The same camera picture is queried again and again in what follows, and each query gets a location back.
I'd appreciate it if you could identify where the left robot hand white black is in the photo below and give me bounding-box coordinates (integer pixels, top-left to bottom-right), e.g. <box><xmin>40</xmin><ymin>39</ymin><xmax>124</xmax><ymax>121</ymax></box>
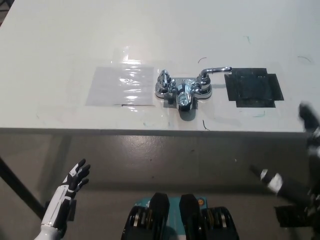
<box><xmin>40</xmin><ymin>158</ymin><xmax>91</xmax><ymax>232</ymax></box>

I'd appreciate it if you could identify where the right robot hand black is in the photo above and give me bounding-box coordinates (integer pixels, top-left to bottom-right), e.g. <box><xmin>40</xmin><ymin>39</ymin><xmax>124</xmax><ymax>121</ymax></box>
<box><xmin>249</xmin><ymin>102</ymin><xmax>320</xmax><ymax>226</ymax></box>

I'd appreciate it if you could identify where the chrome lever faucet handle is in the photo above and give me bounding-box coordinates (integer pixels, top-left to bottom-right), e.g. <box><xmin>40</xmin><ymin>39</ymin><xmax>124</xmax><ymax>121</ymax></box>
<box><xmin>197</xmin><ymin>66</ymin><xmax>233</xmax><ymax>94</ymax></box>

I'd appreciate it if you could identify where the chrome faucet body with spout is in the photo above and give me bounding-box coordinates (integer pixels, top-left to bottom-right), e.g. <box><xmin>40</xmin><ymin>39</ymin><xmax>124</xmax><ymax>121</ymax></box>
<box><xmin>154</xmin><ymin>76</ymin><xmax>213</xmax><ymax>113</ymax></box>

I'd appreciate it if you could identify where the black tape patch on table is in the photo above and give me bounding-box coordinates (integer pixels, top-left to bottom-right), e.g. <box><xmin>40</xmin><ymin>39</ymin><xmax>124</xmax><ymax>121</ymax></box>
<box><xmin>223</xmin><ymin>67</ymin><xmax>285</xmax><ymax>109</ymax></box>

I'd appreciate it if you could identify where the grey plastic-covered sheet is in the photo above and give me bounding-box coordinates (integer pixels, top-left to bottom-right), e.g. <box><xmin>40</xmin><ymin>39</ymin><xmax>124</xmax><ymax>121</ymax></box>
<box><xmin>85</xmin><ymin>65</ymin><xmax>155</xmax><ymax>107</ymax></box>

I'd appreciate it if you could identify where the chrome knob faucet handle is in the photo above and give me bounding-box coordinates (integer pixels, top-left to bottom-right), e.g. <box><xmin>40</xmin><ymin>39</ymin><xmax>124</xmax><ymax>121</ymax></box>
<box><xmin>156</xmin><ymin>69</ymin><xmax>172</xmax><ymax>95</ymax></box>

